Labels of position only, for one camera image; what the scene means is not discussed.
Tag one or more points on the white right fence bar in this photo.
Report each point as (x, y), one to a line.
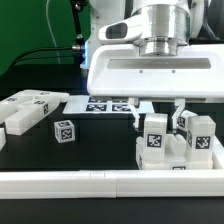
(218, 154)

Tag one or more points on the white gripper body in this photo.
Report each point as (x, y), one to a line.
(195, 72)

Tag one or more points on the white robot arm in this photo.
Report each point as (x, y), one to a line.
(157, 50)

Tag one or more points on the white chair seat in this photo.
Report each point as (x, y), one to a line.
(174, 157)

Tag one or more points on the white fence bar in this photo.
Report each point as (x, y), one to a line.
(2, 138)
(111, 184)
(218, 154)

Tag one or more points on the white front fence bar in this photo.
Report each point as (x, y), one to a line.
(111, 184)

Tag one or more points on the white marker sheet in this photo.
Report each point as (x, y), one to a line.
(85, 104)

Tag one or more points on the white left fence bar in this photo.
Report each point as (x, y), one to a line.
(2, 138)

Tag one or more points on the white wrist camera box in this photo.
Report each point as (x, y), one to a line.
(122, 32)

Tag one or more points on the white chair back assembly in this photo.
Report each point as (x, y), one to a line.
(25, 109)

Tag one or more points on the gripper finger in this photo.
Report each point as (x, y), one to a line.
(135, 113)
(179, 104)

